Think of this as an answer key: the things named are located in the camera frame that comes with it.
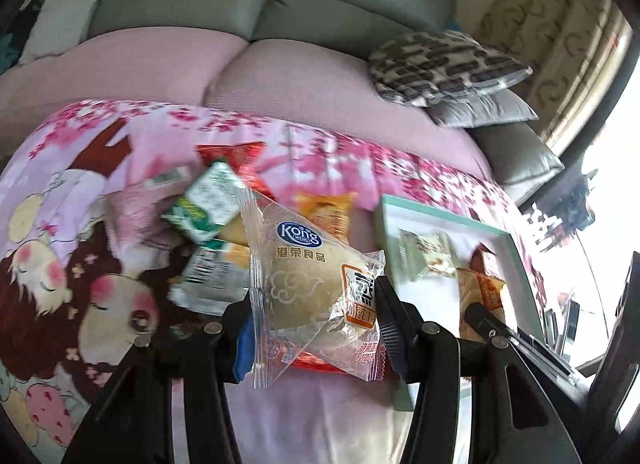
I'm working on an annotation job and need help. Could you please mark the pink snack packet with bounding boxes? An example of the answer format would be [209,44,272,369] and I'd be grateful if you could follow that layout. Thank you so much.
[105,176,191,251]

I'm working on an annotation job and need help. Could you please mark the small yellow snack packet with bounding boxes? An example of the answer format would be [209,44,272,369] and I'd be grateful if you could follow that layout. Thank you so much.
[220,224,253,271]

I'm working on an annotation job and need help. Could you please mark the dark object by window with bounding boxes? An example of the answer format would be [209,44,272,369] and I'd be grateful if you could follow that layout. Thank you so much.
[530,169,601,245]

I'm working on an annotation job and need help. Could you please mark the pink sofa cover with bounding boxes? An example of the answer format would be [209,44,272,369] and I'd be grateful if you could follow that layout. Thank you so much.
[0,26,497,185]

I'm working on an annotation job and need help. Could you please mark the white cushion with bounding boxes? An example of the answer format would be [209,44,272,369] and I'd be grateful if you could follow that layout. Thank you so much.
[17,0,109,65]

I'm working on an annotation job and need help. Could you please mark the small pale green packet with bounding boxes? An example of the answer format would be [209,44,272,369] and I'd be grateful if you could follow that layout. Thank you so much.
[400,230,458,279]

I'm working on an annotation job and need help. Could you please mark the clear bun packet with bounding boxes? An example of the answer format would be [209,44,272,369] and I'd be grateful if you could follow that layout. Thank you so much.
[235,189,388,390]

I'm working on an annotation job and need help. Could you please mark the printed cartoon blanket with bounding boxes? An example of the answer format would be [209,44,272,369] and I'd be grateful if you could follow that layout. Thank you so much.
[0,98,551,464]

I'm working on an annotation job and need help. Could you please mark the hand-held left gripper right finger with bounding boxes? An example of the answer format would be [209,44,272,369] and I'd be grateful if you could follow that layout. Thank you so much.
[372,274,583,464]

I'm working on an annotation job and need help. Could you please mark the small red packet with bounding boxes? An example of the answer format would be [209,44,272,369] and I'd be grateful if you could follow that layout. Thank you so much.
[470,243,507,279]

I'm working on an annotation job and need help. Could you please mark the black and white patterned pillow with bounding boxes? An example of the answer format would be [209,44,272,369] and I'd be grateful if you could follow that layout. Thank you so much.
[369,31,534,108]

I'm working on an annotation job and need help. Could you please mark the dark and teal clothes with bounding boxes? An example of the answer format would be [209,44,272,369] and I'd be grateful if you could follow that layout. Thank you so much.
[0,0,42,75]

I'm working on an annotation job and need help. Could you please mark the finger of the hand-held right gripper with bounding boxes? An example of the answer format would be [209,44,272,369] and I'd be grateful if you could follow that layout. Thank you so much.
[464,302,582,386]

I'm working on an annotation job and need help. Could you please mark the patterned beige curtain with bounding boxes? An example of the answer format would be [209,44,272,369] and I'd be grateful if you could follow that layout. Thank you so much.
[479,0,636,145]

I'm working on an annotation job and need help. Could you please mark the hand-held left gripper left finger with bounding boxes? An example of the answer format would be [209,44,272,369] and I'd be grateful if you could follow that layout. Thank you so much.
[60,295,256,464]

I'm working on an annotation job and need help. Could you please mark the flat red snack packet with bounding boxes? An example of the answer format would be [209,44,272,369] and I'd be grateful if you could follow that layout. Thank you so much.
[265,334,391,381]

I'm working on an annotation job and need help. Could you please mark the green and white snack packet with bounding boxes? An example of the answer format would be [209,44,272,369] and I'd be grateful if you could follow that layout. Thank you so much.
[161,160,251,243]

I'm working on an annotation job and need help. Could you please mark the orange brown snack packet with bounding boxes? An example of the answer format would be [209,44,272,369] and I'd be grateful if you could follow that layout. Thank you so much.
[456,266,512,345]

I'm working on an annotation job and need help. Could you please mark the shiny red snack packet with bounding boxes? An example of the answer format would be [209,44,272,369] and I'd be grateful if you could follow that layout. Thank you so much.
[195,141,278,205]

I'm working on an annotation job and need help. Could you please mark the orange yellow snack packet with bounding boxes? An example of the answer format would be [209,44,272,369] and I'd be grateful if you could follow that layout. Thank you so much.
[292,191,358,245]

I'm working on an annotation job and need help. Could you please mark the grey pillow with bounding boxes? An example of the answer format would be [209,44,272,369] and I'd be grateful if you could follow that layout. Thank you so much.
[427,88,540,129]

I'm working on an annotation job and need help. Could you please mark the teal shallow box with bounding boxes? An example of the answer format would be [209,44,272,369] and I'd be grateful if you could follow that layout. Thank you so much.
[375,194,543,412]

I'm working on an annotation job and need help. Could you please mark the silver barcode snack packet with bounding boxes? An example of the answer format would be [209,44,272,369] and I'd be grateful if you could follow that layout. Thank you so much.
[167,241,251,315]

